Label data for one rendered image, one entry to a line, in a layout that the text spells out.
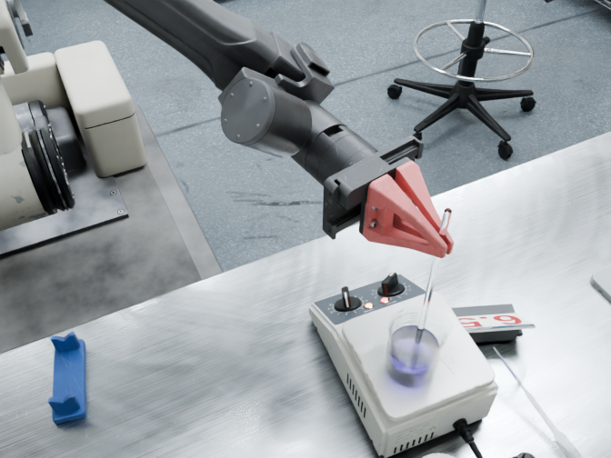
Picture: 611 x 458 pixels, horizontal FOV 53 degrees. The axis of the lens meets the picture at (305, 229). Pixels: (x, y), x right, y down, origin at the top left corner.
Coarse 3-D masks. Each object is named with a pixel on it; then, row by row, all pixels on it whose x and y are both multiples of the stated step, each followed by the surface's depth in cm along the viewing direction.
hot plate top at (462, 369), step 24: (384, 312) 66; (360, 336) 64; (384, 336) 64; (456, 336) 64; (360, 360) 62; (384, 360) 62; (456, 360) 62; (480, 360) 62; (384, 384) 60; (432, 384) 60; (456, 384) 60; (480, 384) 60; (384, 408) 58; (408, 408) 58
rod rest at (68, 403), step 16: (64, 352) 72; (80, 352) 72; (64, 368) 70; (80, 368) 70; (64, 384) 69; (80, 384) 69; (48, 400) 65; (64, 400) 66; (80, 400) 68; (64, 416) 66; (80, 416) 67
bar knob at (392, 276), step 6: (390, 276) 72; (396, 276) 73; (384, 282) 71; (390, 282) 72; (396, 282) 73; (378, 288) 73; (384, 288) 71; (390, 288) 72; (396, 288) 72; (402, 288) 72; (384, 294) 72; (390, 294) 71; (396, 294) 71
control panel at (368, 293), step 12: (360, 288) 75; (372, 288) 74; (408, 288) 72; (420, 288) 72; (324, 300) 74; (336, 300) 73; (372, 300) 71; (396, 300) 70; (324, 312) 71; (336, 312) 70; (348, 312) 70; (360, 312) 69
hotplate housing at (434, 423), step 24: (312, 312) 73; (336, 336) 66; (336, 360) 68; (360, 384) 62; (360, 408) 64; (432, 408) 60; (456, 408) 60; (480, 408) 63; (384, 432) 59; (408, 432) 60; (432, 432) 62; (384, 456) 62
